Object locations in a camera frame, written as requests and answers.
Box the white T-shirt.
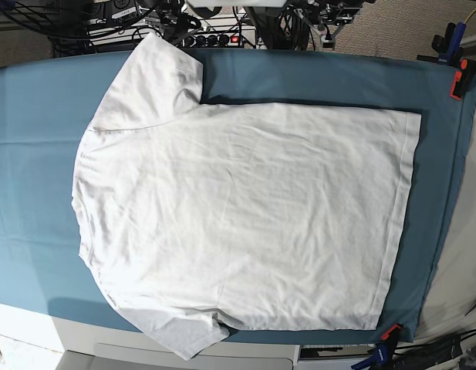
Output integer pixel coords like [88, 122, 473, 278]
[72, 34, 421, 359]

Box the black power strip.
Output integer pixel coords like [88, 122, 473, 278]
[179, 33, 244, 49]

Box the blue table cloth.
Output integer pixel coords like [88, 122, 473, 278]
[0, 49, 476, 345]

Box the blue orange clamp bottom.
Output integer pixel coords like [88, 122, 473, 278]
[351, 324, 403, 370]

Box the orange black clamp top right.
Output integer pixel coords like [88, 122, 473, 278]
[449, 59, 476, 100]

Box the blue black clamp top right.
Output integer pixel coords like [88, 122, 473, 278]
[417, 22, 467, 68]

